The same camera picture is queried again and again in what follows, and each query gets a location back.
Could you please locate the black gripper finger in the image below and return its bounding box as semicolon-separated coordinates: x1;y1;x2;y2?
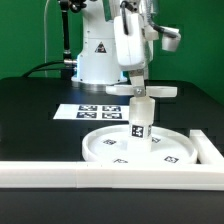
129;69;145;97

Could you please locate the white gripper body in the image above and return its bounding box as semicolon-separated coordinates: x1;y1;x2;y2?
114;13;152;71

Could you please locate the white cross-shaped table base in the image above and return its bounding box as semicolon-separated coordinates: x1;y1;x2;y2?
106;85;177;98

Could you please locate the white round table top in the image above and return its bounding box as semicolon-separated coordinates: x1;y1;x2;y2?
82;125;197;165

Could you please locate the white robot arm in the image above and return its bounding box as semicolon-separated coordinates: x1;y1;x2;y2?
72;0;181;97

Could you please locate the white sheet with markers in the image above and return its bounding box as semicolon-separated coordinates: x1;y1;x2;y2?
53;104;129;121

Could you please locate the white L-shaped border fence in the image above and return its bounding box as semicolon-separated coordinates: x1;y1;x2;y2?
0;130;224;190

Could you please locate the white thin cable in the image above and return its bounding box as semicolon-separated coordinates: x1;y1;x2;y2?
43;0;52;79

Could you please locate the black cable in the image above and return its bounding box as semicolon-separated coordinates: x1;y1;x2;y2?
21;60;66;79

